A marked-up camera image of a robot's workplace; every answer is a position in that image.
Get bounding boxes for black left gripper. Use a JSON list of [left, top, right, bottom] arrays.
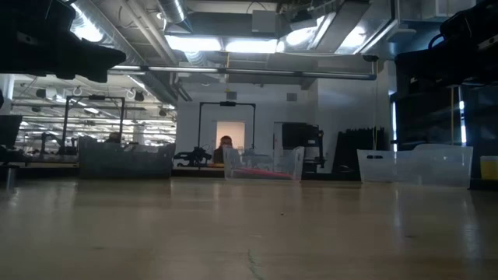
[[19, 0, 128, 83]]

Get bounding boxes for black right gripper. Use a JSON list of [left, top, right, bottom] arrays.
[[395, 5, 487, 85]]

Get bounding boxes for red pencil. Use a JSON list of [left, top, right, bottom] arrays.
[[240, 169, 295, 180]]

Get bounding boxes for pink pencil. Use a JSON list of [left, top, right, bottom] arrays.
[[232, 166, 273, 176]]

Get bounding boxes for bright light panel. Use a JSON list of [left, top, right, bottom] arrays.
[[165, 34, 279, 54]]

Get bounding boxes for black stacked panels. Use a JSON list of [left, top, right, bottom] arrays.
[[333, 127, 387, 180]]

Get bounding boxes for frosted white plastic bin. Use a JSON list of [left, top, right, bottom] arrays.
[[356, 144, 474, 188]]

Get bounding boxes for smoky dark grey plastic bin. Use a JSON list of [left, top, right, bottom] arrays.
[[76, 135, 175, 180]]

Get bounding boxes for black monitor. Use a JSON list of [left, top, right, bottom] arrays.
[[0, 114, 23, 149]]

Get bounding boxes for neighbouring wooden table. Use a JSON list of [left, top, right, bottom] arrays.
[[0, 160, 79, 170]]

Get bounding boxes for yellow box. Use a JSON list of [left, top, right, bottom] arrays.
[[479, 156, 498, 181]]

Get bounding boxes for black cabinet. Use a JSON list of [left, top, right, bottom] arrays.
[[282, 122, 324, 176]]

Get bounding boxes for silver metal crossbar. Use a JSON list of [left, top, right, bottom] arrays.
[[108, 64, 378, 82]]

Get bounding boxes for grey square box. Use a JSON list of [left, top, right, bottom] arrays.
[[251, 9, 277, 33]]

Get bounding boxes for clear plastic bin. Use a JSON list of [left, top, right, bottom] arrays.
[[223, 144, 306, 182]]

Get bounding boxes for silver spiral ventilation duct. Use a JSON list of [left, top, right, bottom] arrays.
[[69, 0, 184, 104]]

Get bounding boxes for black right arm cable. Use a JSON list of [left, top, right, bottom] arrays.
[[426, 33, 445, 51]]

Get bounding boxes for black gantry frame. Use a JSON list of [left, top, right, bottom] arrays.
[[197, 101, 257, 151], [61, 96, 126, 151]]

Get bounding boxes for silver rectangular duct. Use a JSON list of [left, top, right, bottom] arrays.
[[278, 0, 402, 55]]

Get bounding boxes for silver round duct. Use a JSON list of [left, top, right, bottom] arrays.
[[157, 0, 187, 24]]

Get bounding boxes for black aluminium table frame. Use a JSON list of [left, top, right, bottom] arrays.
[[170, 170, 363, 182]]

